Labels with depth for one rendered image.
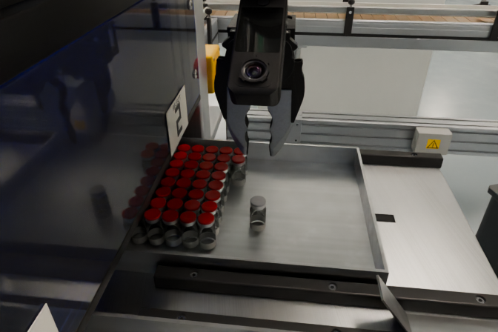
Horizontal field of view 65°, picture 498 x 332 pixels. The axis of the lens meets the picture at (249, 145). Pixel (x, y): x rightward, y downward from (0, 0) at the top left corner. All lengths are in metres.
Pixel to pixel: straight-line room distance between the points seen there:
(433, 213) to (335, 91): 1.56
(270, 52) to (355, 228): 0.30
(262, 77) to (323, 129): 1.23
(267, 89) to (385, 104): 1.89
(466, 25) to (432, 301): 1.11
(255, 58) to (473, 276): 0.37
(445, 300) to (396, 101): 1.78
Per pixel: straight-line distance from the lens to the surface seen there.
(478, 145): 1.72
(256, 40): 0.36
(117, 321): 0.44
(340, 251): 0.53
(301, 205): 0.59
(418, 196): 0.65
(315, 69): 2.08
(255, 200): 0.52
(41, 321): 0.29
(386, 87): 2.16
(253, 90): 0.33
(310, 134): 1.56
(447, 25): 1.46
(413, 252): 0.56
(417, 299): 0.48
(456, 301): 0.50
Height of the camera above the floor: 1.26
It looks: 32 degrees down
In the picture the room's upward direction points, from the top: straight up
